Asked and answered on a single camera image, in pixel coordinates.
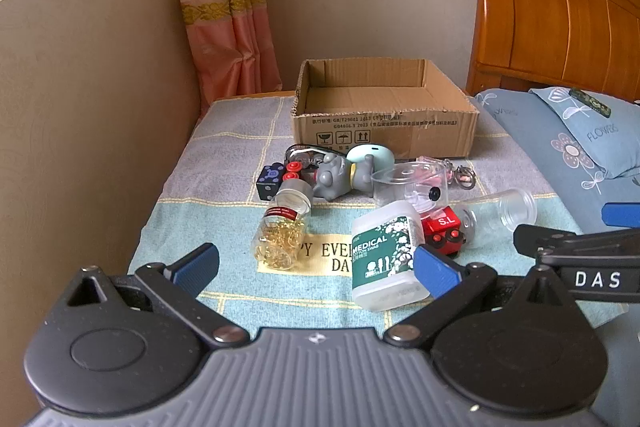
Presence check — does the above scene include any dark green patterned strip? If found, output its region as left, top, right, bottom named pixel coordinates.
left=569, top=88, right=614, bottom=118

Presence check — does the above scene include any checked grey and teal towel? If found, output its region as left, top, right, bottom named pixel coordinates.
left=127, top=94, right=618, bottom=325

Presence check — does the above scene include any mint green round gadget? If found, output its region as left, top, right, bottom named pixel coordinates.
left=346, top=144, right=395, bottom=172

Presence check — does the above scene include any white green-label swab box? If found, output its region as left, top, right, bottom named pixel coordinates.
left=350, top=201, right=433, bottom=313

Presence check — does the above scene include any blue flower-print bedsheet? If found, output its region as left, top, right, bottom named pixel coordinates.
left=472, top=88, right=640, bottom=238

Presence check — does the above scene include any cardboard box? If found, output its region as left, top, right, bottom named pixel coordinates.
left=291, top=58, right=481, bottom=159

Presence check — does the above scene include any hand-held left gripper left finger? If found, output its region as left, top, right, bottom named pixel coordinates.
left=63, top=243, right=251, bottom=350

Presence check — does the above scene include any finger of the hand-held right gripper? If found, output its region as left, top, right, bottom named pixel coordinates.
left=602, top=202, right=640, bottom=228
left=513, top=224, right=640, bottom=265

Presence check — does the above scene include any pink and cream curtain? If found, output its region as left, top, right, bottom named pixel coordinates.
left=167, top=0, right=283, bottom=118

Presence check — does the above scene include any red toy car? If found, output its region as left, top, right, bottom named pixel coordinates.
left=420, top=205, right=471, bottom=258

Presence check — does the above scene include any blue flower-print pillow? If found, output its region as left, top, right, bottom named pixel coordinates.
left=529, top=86, right=640, bottom=180

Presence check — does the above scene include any black cube with red buttons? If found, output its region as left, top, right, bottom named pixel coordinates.
left=255, top=161, right=303, bottom=202

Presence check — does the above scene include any pink keychain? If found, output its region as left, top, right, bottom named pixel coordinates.
left=417, top=155, right=477, bottom=190

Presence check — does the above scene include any clear round plastic container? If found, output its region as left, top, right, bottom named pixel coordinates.
left=371, top=162, right=448, bottom=215

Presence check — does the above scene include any silver and black carabiner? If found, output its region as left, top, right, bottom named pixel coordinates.
left=284, top=143, right=346, bottom=188

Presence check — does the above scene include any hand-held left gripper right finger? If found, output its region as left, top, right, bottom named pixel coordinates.
left=382, top=244, right=576, bottom=350

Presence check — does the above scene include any wooden bed headboard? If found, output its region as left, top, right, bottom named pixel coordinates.
left=465, top=0, right=640, bottom=102

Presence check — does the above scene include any glass jar of gold pins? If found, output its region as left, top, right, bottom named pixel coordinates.
left=249, top=181, right=313, bottom=272

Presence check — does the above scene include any clear plastic cup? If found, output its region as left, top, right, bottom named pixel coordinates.
left=457, top=188, right=537, bottom=248

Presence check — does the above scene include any grey hippo toy figure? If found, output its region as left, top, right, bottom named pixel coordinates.
left=309, top=152, right=381, bottom=202

